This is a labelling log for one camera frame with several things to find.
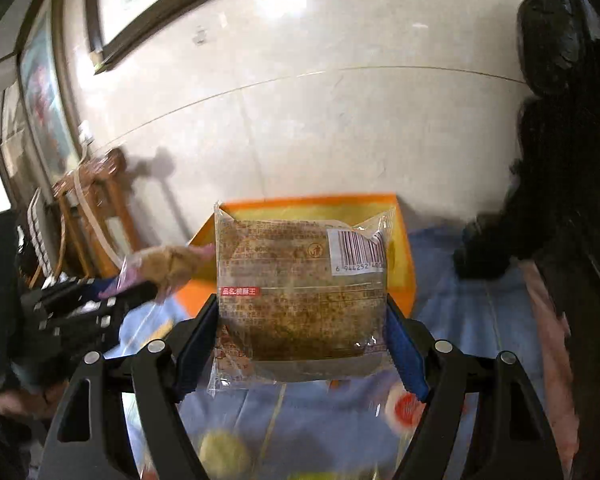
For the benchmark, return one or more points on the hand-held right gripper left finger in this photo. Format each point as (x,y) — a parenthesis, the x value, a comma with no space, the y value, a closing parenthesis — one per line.
(197,350)

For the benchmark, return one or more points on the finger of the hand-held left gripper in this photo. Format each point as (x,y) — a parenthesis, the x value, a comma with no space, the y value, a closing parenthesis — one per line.
(85,327)
(80,292)

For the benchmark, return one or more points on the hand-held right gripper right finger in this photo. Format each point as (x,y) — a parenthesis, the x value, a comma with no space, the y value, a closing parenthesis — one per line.
(405,355)

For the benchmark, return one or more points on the orange cardboard box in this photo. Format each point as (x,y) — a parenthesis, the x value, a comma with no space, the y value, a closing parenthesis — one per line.
(405,270)

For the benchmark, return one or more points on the purple-edged clear pastry packet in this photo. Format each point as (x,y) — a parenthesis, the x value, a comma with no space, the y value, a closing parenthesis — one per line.
(165,265)

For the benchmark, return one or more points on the brown pastry clear packet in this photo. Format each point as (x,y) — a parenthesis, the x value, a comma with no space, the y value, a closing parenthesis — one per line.
(300,285)

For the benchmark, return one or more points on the person's left hand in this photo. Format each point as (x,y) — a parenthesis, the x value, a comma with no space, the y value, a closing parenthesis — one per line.
(20,402)

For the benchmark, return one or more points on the round red-label rice cracker packet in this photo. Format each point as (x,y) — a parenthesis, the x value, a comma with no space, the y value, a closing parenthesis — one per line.
(405,407)

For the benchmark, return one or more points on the blue checked tablecloth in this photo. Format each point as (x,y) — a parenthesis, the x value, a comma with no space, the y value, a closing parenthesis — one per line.
(455,310)

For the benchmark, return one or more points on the carved wooden chair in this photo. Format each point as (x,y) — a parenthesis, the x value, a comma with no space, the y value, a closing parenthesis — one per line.
(100,200)

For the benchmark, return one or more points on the green-yellow snack packet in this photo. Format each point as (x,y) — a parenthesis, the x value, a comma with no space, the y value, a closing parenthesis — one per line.
(222,452)

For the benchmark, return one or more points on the pink cloth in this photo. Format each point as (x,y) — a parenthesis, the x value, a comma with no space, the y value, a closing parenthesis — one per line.
(550,350)

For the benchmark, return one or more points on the dark carved wooden furniture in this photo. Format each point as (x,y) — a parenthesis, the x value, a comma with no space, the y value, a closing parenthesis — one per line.
(570,210)

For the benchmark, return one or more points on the wall socket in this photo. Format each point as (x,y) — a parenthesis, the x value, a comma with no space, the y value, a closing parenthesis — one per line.
(85,135)

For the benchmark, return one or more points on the colourful wall painting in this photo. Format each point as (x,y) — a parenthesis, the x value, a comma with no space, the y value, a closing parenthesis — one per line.
(42,90)

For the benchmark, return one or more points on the wall hook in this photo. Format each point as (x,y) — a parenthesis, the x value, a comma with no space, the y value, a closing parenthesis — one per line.
(198,35)

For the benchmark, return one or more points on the dark-framed wall picture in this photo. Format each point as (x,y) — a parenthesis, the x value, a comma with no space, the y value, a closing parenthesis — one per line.
(180,0)

